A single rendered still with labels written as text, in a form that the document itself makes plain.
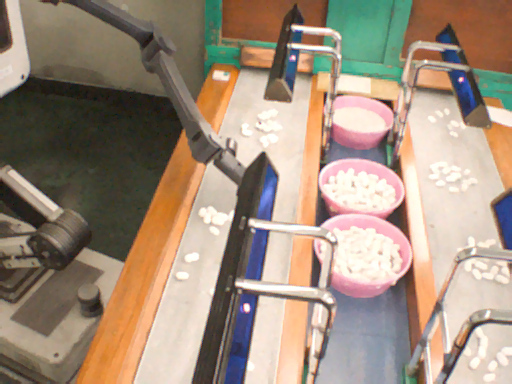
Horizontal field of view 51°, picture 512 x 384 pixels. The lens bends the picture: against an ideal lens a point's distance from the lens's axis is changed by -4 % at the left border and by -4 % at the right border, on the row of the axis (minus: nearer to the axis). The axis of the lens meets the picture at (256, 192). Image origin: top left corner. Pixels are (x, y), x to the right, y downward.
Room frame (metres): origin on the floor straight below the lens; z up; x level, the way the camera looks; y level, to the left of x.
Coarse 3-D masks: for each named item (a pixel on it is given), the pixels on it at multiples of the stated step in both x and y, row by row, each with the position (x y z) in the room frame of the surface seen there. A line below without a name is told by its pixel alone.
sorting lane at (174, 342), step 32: (256, 96) 1.93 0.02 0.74; (224, 128) 1.68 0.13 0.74; (256, 128) 1.69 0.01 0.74; (288, 128) 1.71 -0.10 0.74; (288, 160) 1.51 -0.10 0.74; (224, 192) 1.32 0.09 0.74; (288, 192) 1.34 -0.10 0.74; (192, 224) 1.16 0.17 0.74; (224, 224) 1.17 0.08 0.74; (288, 256) 1.06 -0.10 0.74; (192, 288) 0.93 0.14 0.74; (160, 320) 0.82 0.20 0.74; (192, 320) 0.82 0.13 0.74; (256, 320) 0.84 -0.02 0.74; (160, 352) 0.73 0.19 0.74; (192, 352) 0.73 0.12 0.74; (256, 352) 0.75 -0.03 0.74
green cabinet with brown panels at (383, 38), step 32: (224, 0) 2.17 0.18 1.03; (256, 0) 2.16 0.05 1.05; (288, 0) 2.15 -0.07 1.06; (320, 0) 2.14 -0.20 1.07; (352, 0) 2.12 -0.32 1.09; (384, 0) 2.11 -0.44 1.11; (416, 0) 2.11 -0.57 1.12; (448, 0) 2.09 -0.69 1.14; (480, 0) 2.08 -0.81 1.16; (224, 32) 2.17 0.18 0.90; (256, 32) 2.16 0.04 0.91; (352, 32) 2.12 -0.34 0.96; (384, 32) 2.11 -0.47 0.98; (416, 32) 2.10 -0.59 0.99; (480, 32) 2.08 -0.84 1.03; (384, 64) 2.10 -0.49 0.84; (480, 64) 2.08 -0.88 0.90
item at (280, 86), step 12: (288, 12) 1.95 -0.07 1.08; (300, 12) 1.95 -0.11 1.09; (288, 24) 1.78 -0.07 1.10; (300, 24) 1.86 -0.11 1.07; (288, 36) 1.65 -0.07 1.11; (300, 36) 1.78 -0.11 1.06; (276, 48) 1.67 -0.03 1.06; (288, 48) 1.57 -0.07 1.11; (276, 60) 1.53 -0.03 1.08; (288, 60) 1.50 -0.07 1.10; (276, 72) 1.42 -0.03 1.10; (288, 72) 1.45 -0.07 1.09; (276, 84) 1.36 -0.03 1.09; (288, 84) 1.39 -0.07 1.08; (264, 96) 1.36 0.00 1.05; (276, 96) 1.36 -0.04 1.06; (288, 96) 1.35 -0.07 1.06
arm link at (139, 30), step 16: (48, 0) 1.47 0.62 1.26; (64, 0) 1.49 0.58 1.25; (80, 0) 1.51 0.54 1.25; (96, 0) 1.54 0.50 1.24; (96, 16) 1.54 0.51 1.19; (112, 16) 1.56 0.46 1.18; (128, 16) 1.60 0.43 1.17; (128, 32) 1.59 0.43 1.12; (144, 32) 1.61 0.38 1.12; (160, 32) 1.64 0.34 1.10; (144, 48) 1.61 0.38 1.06; (160, 48) 1.57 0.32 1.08
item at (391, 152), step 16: (416, 48) 1.69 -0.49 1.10; (432, 48) 1.68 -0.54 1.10; (448, 48) 1.68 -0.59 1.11; (416, 64) 1.55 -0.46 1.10; (432, 64) 1.53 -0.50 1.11; (448, 64) 1.53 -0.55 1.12; (416, 80) 1.54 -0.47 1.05; (400, 96) 1.69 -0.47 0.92; (400, 112) 1.69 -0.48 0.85; (400, 128) 1.54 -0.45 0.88; (384, 144) 1.72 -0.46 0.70; (400, 144) 1.54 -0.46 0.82
